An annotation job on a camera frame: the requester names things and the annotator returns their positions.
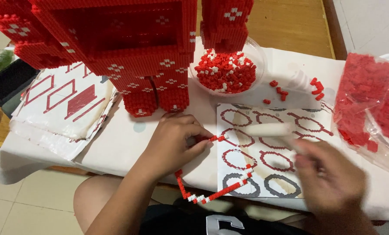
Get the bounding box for person's left hand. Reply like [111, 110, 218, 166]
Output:
[137, 112, 215, 181]

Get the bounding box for person's right hand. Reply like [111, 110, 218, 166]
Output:
[292, 138, 368, 217]

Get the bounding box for white plastic tool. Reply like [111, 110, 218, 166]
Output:
[245, 122, 310, 155]

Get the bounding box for red white brick chain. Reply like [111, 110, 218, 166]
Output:
[174, 134, 254, 205]

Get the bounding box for scattered loose red bricks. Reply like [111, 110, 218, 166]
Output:
[263, 77, 326, 105]

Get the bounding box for clear bag of red bricks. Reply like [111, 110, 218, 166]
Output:
[332, 52, 389, 179]

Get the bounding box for clear plastic bowl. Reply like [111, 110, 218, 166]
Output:
[188, 37, 267, 97]

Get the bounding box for heap of red white bricks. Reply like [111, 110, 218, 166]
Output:
[194, 49, 257, 94]

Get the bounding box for black shirt with white print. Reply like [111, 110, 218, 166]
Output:
[138, 198, 310, 235]

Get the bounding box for white tablecloth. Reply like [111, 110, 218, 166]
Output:
[0, 36, 389, 223]

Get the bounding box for large red brick figure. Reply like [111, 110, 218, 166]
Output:
[0, 0, 255, 118]

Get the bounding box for person's bare leg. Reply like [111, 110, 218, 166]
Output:
[73, 174, 156, 234]

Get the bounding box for white red instruction booklet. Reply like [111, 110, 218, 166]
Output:
[9, 61, 120, 161]

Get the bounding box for black tray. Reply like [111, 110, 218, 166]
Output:
[0, 58, 40, 108]

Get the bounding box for green plastic bag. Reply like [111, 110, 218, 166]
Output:
[0, 49, 15, 74]

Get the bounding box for ring diagram instruction sheet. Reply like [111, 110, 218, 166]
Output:
[216, 103, 335, 199]

